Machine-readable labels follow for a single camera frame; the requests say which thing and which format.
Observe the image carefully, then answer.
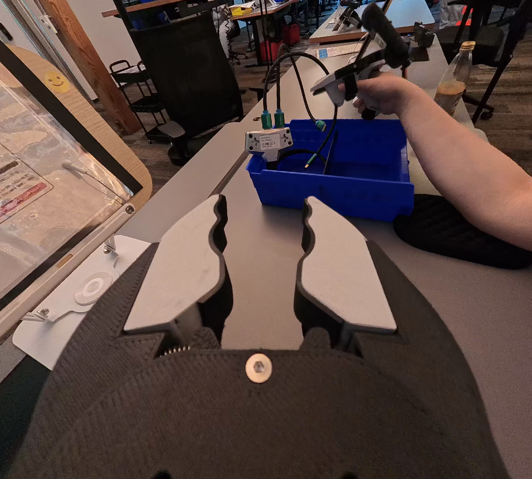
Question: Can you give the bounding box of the black rolling cart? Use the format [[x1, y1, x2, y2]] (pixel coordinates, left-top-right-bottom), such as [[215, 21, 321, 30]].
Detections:
[[109, 59, 185, 146]]

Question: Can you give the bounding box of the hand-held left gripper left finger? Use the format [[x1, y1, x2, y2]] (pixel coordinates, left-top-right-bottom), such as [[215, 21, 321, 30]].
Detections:
[[123, 194, 233, 348]]

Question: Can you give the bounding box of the black office chair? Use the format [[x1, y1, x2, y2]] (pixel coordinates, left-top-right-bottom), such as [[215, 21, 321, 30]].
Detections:
[[130, 11, 245, 165], [436, 0, 532, 124]]

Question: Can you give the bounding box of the silver hdmi switch hub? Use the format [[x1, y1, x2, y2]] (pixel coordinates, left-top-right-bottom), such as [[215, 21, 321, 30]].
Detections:
[[244, 125, 294, 164]]

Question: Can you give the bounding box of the thin black hub cable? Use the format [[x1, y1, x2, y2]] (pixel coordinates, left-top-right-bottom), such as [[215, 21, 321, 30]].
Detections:
[[272, 148, 329, 175]]

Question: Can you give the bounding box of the wooden post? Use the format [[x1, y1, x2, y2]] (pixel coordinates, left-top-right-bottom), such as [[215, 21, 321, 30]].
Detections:
[[8, 0, 142, 136]]

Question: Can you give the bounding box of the wooden top desk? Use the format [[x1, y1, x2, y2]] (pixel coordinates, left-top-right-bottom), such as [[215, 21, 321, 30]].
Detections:
[[102, 0, 233, 30], [229, 0, 312, 22]]

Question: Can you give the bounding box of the person's right forearm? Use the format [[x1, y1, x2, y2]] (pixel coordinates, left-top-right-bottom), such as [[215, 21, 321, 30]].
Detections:
[[395, 76, 532, 251]]

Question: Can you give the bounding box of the blue plastic bin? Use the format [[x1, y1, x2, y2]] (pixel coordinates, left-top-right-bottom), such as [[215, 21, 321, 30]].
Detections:
[[245, 118, 415, 223]]

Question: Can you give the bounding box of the black braided hdmi cable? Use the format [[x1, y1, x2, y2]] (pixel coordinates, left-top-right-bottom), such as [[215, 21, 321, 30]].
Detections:
[[261, 52, 333, 170], [274, 43, 329, 133]]

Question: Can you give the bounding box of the framed sign display screen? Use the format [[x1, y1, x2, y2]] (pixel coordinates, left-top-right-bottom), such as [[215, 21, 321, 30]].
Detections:
[[0, 40, 144, 336]]

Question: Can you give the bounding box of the glass bottle brown drink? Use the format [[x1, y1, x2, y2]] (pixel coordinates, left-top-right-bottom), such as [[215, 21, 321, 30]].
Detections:
[[434, 40, 476, 116]]

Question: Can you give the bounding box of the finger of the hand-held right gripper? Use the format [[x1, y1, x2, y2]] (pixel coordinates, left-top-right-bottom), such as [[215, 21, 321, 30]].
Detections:
[[356, 32, 386, 68], [310, 51, 387, 94]]

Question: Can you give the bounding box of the yellow smiley sticker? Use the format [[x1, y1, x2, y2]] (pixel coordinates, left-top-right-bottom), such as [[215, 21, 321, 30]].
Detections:
[[45, 72, 70, 94]]

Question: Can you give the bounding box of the white display stand base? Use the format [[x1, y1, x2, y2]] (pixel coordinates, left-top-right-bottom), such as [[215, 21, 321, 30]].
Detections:
[[12, 235, 152, 371]]

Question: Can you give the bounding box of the person's right hand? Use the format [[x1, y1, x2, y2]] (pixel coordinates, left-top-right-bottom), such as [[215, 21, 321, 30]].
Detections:
[[337, 72, 412, 119]]

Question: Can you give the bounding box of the red storage bin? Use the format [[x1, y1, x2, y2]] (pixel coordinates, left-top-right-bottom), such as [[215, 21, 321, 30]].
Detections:
[[260, 24, 301, 60]]

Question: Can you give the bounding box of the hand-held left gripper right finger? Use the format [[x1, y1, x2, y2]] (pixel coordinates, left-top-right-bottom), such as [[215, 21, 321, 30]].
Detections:
[[293, 196, 397, 348]]

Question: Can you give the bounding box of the black quilted pad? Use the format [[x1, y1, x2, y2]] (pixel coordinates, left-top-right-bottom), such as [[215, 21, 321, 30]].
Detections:
[[393, 194, 532, 270]]

